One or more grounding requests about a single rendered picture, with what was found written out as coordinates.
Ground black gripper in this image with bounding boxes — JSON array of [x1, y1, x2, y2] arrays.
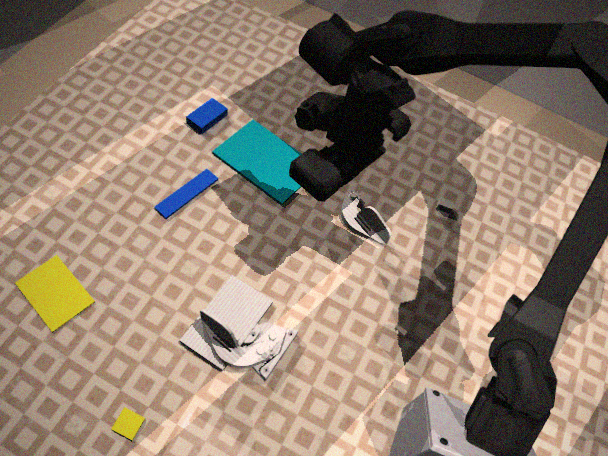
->
[[289, 103, 411, 202]]

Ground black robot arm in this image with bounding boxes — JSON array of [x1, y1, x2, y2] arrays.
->
[[295, 10, 608, 456]]

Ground yellow square block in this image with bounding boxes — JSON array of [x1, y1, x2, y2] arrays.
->
[[112, 408, 145, 441]]

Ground yellow flat rectangular plate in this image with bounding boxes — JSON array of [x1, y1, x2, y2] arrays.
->
[[15, 255, 95, 333]]

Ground teal flat rectangular plate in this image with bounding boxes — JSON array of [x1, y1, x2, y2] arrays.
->
[[212, 120, 302, 205]]

